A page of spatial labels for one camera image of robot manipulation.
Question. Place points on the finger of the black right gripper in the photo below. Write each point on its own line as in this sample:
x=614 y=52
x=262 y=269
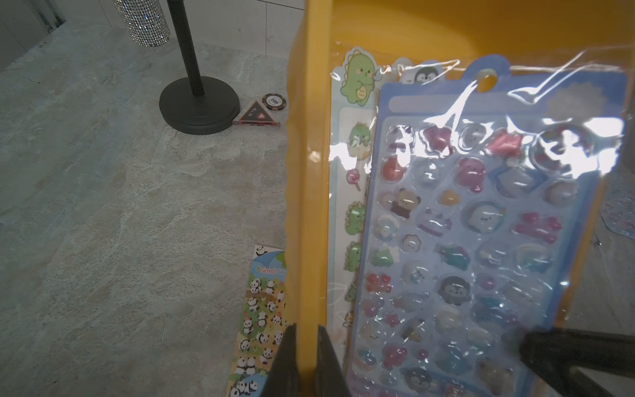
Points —
x=557 y=356

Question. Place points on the panda sticker sheet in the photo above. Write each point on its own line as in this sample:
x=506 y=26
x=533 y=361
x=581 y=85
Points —
x=263 y=322

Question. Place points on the green dinosaur sticker sheet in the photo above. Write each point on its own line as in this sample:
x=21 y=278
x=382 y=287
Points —
x=355 y=85

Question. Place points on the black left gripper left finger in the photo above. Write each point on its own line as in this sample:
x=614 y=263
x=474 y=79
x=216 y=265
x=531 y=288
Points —
x=283 y=378

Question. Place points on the rhinestone microphone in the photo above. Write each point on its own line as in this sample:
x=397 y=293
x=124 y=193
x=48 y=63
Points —
x=145 y=21

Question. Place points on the blue puffy sticker sheet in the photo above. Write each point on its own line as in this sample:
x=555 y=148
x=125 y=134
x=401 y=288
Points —
x=480 y=192

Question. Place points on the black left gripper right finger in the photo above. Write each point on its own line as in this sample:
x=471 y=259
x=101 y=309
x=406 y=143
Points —
x=329 y=378

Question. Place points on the black microphone stand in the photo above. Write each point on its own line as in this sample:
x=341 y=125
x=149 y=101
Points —
x=196 y=104

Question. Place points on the yellow storage box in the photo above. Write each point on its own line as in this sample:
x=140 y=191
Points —
x=530 y=33

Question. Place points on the round poker chip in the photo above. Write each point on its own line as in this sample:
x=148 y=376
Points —
x=274 y=102

